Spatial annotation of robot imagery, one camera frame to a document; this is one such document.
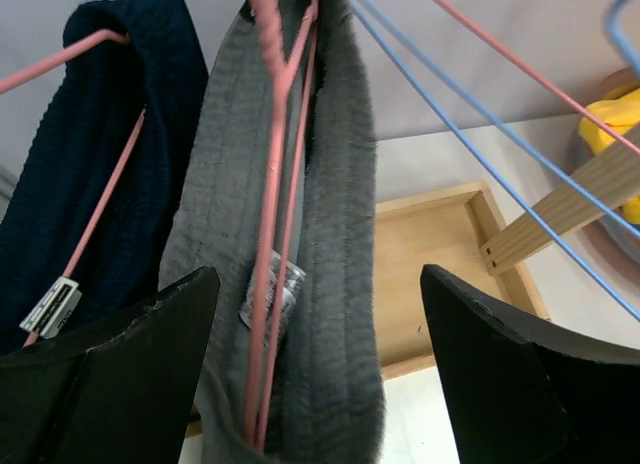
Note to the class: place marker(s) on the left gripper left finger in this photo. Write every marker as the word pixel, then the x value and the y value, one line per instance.
pixel 119 390

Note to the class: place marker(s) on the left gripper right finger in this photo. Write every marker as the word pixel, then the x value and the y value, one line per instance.
pixel 520 389

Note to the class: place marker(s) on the grey shorts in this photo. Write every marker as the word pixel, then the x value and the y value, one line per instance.
pixel 327 402

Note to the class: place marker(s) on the yellow shorts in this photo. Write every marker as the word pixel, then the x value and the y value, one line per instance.
pixel 621 114

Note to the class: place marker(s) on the pink hanger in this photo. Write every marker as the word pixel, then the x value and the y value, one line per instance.
pixel 74 153
pixel 504 52
pixel 268 298

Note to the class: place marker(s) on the blue hanger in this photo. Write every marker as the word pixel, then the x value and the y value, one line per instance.
pixel 574 287
pixel 617 35

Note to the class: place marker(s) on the navy blue shorts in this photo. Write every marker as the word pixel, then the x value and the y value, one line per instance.
pixel 158 79

